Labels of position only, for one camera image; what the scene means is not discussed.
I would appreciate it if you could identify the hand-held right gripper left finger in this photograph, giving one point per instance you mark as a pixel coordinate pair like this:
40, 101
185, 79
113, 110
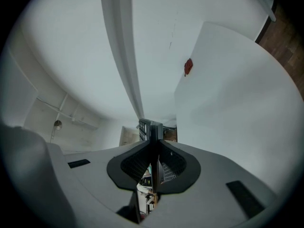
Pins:
129, 167

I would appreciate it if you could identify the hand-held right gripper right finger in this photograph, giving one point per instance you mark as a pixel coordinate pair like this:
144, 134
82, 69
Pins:
180, 172

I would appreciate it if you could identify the red cloth item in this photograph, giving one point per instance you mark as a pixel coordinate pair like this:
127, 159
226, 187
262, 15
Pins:
188, 66

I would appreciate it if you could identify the white ceiling pipe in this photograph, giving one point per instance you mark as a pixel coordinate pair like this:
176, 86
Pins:
61, 109

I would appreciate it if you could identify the round ceiling lamp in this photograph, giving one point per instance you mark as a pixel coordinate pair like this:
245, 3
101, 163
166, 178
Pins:
58, 125

